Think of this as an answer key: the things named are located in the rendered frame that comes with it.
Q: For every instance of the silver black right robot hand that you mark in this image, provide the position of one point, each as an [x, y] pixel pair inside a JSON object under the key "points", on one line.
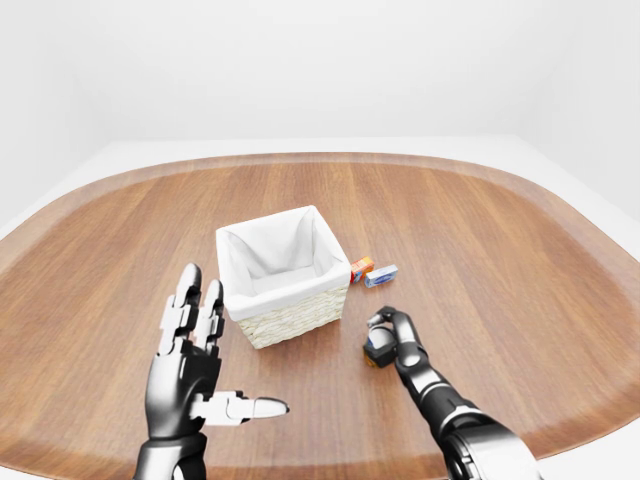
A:
{"points": [[400, 334]]}

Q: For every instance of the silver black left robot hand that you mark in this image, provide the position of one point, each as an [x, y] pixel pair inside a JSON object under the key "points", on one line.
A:
{"points": [[172, 385]]}

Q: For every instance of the small soup tin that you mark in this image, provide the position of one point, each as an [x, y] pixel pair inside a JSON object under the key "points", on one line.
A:
{"points": [[380, 345]]}

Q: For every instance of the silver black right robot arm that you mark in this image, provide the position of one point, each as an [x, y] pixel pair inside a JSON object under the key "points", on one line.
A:
{"points": [[465, 425]]}

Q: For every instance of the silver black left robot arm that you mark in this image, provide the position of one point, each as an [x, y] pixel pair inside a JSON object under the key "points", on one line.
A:
{"points": [[170, 459]]}

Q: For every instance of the wicker basket with white liner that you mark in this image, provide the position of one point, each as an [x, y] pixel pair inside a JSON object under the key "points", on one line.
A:
{"points": [[282, 275]]}

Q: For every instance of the blue white food box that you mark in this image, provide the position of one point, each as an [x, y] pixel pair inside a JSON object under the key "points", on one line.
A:
{"points": [[381, 276]]}

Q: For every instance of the orange red food box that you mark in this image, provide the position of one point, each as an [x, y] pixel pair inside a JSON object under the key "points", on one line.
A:
{"points": [[361, 269]]}

